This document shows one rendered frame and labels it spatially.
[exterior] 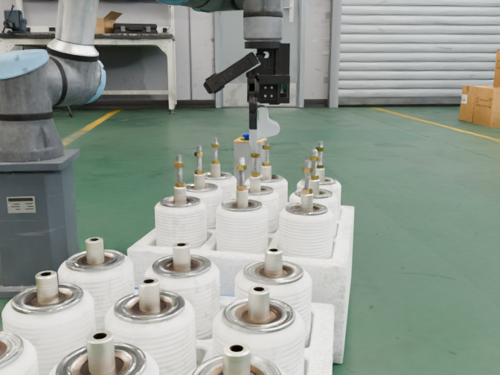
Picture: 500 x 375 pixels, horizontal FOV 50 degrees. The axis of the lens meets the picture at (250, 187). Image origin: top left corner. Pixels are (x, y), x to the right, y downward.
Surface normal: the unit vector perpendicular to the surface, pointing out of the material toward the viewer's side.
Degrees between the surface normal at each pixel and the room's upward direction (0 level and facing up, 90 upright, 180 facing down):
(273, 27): 90
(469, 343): 0
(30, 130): 72
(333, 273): 90
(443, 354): 0
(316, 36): 90
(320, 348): 0
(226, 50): 90
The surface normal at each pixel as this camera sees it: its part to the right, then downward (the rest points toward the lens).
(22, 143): 0.26, -0.08
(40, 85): 0.84, 0.12
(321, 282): -0.22, 0.22
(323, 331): 0.00, -0.97
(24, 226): 0.10, 0.23
